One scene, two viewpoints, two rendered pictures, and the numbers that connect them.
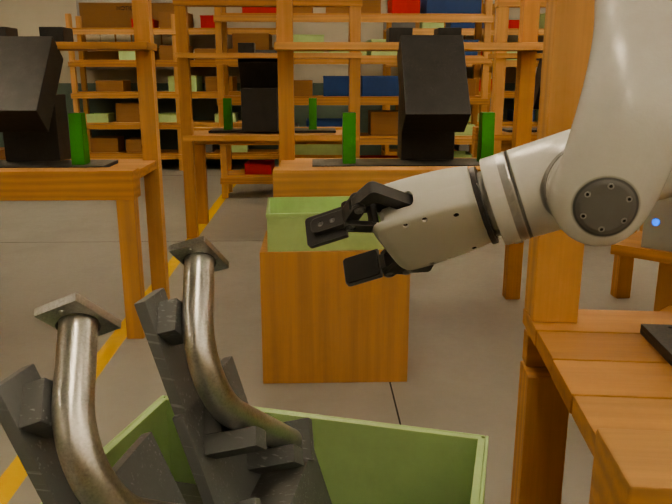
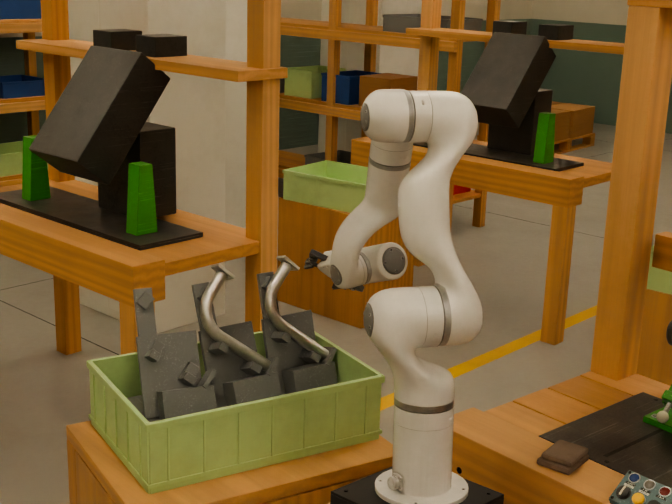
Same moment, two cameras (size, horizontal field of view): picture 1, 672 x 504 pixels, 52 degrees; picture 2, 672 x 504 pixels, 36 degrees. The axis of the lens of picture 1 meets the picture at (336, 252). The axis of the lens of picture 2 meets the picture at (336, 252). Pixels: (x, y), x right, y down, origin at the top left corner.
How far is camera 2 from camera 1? 2.11 m
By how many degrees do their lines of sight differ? 43
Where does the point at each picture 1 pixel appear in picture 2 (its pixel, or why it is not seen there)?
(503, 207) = not seen: hidden behind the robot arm
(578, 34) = (625, 174)
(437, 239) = not seen: hidden behind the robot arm
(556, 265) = (606, 333)
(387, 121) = not seen: outside the picture
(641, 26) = (352, 218)
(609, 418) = (502, 412)
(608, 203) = (334, 273)
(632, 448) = (467, 416)
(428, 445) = (366, 373)
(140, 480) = (237, 333)
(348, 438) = (346, 362)
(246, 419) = (283, 328)
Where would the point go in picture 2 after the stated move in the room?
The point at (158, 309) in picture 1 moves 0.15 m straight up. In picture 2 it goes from (265, 278) to (266, 222)
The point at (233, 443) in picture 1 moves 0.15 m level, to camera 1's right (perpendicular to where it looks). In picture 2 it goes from (277, 336) to (318, 352)
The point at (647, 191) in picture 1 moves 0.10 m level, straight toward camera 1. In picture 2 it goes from (342, 272) to (299, 276)
